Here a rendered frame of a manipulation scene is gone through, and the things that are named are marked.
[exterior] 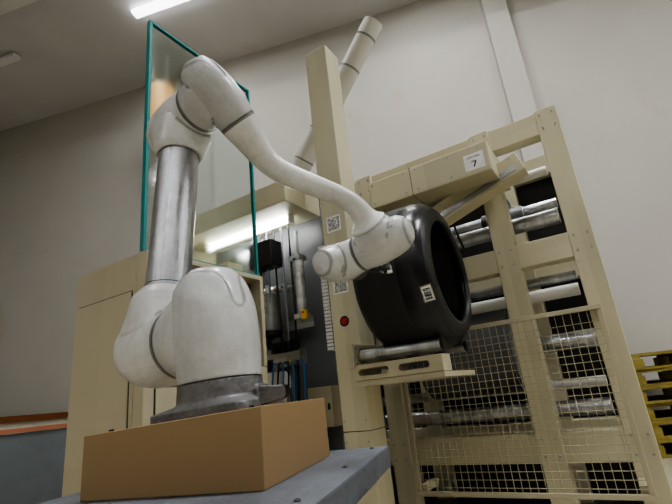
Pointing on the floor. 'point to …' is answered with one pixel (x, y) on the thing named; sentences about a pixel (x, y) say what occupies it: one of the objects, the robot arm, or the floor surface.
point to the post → (325, 73)
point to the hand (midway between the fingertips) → (386, 268)
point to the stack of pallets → (658, 395)
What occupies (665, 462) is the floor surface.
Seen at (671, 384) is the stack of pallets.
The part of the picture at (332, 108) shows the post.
